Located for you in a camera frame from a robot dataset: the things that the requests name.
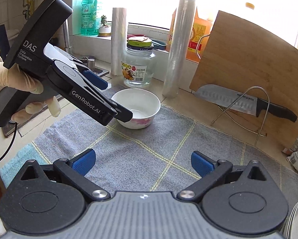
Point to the orange cooking oil bottle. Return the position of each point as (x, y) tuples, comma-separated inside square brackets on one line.
[(201, 26)]

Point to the clear plastic wrap roll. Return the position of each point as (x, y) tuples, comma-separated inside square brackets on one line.
[(182, 31)]

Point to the grey checked dish mat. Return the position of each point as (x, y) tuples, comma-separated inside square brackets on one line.
[(157, 157)]

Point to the left hand beige glove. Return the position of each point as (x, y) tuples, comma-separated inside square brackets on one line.
[(16, 78)]

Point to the green dish soap bottle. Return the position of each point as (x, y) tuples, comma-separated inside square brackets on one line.
[(89, 17)]

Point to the glass jar green lid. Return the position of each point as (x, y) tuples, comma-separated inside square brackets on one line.
[(138, 62)]

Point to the small potted succulent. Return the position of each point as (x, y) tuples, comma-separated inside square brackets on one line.
[(104, 29)]

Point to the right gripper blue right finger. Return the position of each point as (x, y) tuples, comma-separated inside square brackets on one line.
[(202, 164)]

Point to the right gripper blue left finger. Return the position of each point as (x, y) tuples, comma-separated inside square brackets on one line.
[(83, 162)]

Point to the steel kitchen knife black handle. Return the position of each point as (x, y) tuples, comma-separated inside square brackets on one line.
[(247, 104)]

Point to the white ceramic bowl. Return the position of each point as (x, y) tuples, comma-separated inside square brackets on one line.
[(143, 104)]

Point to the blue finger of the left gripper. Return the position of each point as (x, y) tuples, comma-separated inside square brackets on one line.
[(95, 79)]

